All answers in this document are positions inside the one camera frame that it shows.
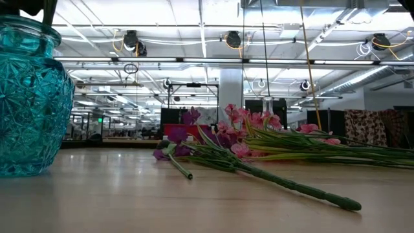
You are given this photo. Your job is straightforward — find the pink artificial flower bunch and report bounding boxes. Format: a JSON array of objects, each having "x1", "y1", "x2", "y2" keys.
[
  {"x1": 216, "y1": 103, "x2": 414, "y2": 153},
  {"x1": 230, "y1": 137, "x2": 414, "y2": 170}
]

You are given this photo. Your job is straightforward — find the dark purple artificial tulip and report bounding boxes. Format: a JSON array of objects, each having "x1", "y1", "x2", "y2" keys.
[{"x1": 156, "y1": 139, "x2": 194, "y2": 181}]

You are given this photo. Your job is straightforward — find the white cloth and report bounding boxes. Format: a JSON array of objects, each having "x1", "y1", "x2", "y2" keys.
[{"x1": 195, "y1": 106, "x2": 242, "y2": 126}]

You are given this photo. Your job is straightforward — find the red box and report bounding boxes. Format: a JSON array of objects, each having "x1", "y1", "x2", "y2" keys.
[{"x1": 163, "y1": 124, "x2": 211, "y2": 137}]

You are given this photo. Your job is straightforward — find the black metal rack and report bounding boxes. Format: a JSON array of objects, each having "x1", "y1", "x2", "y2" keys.
[{"x1": 167, "y1": 82, "x2": 220, "y2": 130}]

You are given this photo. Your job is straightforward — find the black panel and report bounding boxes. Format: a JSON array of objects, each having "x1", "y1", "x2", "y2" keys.
[{"x1": 160, "y1": 107, "x2": 185, "y2": 126}]

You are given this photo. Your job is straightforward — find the black monitor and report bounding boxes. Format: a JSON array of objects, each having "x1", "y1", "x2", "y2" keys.
[{"x1": 245, "y1": 98, "x2": 288, "y2": 115}]

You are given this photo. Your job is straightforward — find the long ceiling light strip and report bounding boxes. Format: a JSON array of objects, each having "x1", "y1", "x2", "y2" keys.
[{"x1": 53, "y1": 57, "x2": 414, "y2": 67}]

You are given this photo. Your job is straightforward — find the black cabinet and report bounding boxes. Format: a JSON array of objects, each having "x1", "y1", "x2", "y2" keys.
[{"x1": 306, "y1": 109, "x2": 346, "y2": 137}]

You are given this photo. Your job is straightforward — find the brown patterned cloth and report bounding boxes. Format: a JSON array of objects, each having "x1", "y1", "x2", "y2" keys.
[{"x1": 344, "y1": 109, "x2": 389, "y2": 148}]

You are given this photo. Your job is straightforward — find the dark patterned cloth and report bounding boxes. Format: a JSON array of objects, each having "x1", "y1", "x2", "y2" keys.
[{"x1": 378, "y1": 109, "x2": 409, "y2": 148}]

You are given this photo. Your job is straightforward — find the black ceiling cable reel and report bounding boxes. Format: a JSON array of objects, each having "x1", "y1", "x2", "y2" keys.
[
  {"x1": 225, "y1": 30, "x2": 243, "y2": 49},
  {"x1": 122, "y1": 29, "x2": 149, "y2": 58},
  {"x1": 371, "y1": 32, "x2": 391, "y2": 52}
]

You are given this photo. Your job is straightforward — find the black hanging cable with coil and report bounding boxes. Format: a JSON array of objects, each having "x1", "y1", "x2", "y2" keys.
[{"x1": 259, "y1": 0, "x2": 271, "y2": 98}]

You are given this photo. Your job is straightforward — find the yellow hanging cable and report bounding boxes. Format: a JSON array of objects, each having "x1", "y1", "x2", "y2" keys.
[{"x1": 299, "y1": 0, "x2": 323, "y2": 131}]

